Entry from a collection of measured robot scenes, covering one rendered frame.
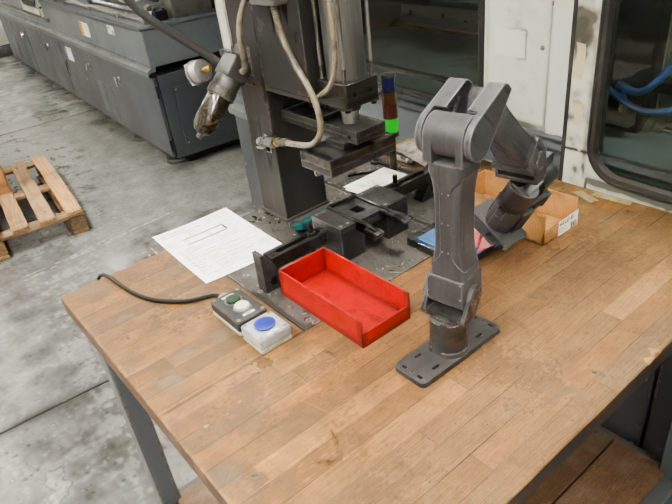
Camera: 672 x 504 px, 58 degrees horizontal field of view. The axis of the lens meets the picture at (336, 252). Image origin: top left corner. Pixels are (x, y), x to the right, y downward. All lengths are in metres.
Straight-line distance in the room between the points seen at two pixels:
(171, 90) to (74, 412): 2.45
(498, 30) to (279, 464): 1.29
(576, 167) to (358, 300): 0.74
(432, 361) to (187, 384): 0.42
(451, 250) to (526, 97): 0.89
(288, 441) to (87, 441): 1.56
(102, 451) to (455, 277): 1.69
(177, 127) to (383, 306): 3.39
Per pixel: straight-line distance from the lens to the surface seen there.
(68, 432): 2.52
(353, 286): 1.23
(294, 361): 1.08
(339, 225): 1.29
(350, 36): 1.20
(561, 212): 1.45
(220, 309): 1.20
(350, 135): 1.24
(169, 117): 4.38
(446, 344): 1.03
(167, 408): 1.07
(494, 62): 1.82
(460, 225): 0.92
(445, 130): 0.86
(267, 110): 1.42
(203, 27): 4.40
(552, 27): 1.68
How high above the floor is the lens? 1.60
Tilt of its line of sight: 31 degrees down
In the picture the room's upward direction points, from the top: 7 degrees counter-clockwise
